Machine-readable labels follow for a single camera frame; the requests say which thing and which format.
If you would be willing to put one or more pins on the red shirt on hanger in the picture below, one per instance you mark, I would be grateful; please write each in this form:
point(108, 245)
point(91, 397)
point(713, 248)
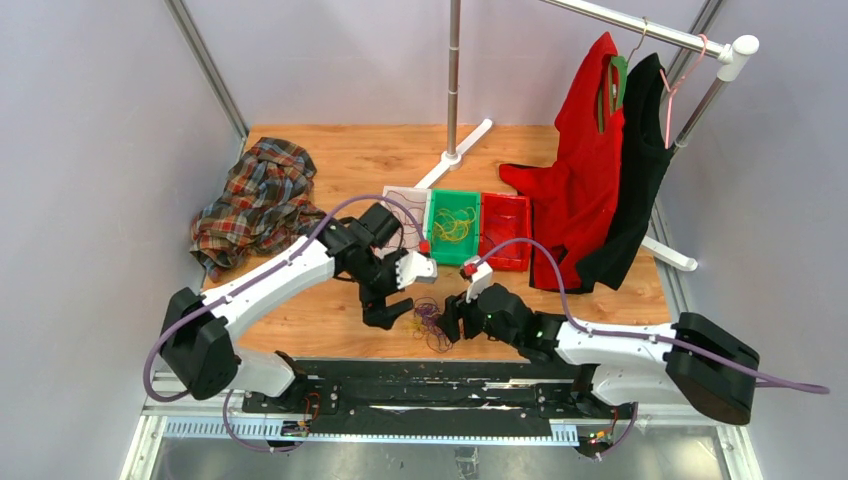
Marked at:
point(574, 199)

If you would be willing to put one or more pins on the pink hanger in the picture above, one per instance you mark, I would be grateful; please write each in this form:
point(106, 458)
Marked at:
point(672, 89)

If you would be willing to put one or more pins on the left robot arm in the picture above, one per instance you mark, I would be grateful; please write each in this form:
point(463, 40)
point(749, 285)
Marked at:
point(200, 330)

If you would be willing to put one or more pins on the white plastic bin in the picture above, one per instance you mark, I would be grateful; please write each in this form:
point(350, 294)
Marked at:
point(417, 202)

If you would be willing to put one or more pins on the green hanger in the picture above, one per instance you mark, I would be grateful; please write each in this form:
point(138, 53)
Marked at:
point(610, 96)

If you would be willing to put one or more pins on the green plastic bin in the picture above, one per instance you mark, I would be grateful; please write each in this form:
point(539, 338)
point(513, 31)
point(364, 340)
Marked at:
point(454, 226)

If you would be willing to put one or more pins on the metal clothes rack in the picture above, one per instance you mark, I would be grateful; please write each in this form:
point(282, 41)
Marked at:
point(733, 57)

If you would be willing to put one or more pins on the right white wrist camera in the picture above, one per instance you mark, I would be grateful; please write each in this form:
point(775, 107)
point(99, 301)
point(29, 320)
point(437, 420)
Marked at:
point(479, 277)

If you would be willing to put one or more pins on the aluminium frame rail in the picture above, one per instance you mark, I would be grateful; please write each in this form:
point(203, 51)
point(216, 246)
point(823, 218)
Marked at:
point(191, 33)

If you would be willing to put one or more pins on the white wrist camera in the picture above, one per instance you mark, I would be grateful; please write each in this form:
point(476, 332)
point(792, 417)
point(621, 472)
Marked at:
point(479, 277)
point(414, 267)

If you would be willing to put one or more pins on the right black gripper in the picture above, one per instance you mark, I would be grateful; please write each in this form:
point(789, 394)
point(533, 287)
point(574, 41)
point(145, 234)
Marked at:
point(457, 308)

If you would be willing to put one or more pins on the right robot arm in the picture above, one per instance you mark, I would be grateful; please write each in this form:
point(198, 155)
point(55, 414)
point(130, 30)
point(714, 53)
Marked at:
point(691, 362)

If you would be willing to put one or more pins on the plaid flannel shirt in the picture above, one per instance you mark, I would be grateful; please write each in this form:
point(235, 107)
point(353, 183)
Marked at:
point(266, 205)

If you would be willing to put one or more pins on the red plastic bin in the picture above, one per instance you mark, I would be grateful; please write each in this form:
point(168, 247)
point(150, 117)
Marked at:
point(505, 217)

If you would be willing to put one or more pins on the black shirt on hanger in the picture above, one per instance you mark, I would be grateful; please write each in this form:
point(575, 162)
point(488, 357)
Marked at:
point(644, 162)

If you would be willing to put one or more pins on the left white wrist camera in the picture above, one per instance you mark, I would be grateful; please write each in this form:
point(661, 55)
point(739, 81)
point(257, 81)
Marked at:
point(414, 267)

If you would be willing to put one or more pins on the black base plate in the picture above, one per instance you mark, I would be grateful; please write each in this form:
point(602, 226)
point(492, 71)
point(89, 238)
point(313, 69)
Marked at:
point(438, 398)

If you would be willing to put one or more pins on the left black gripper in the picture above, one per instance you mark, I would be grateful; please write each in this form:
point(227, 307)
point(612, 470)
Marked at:
point(376, 310)

